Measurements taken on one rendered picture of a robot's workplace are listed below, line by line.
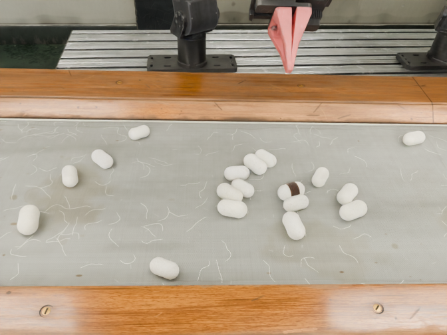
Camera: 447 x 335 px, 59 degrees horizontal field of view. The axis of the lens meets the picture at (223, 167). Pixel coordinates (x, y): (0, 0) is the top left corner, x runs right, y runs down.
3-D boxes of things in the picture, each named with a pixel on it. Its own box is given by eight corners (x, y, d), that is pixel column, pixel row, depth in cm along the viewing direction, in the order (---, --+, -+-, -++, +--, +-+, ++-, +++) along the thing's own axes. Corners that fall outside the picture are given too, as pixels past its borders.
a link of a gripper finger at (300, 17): (314, 62, 49) (312, -8, 51) (257, 61, 49) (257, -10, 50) (300, 81, 56) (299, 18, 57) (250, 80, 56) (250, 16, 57)
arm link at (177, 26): (220, 6, 81) (205, -3, 84) (183, 14, 77) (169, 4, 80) (219, 36, 85) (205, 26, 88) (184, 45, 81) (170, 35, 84)
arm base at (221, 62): (239, 38, 83) (235, 24, 88) (143, 38, 81) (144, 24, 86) (237, 72, 88) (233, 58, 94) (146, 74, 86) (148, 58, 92)
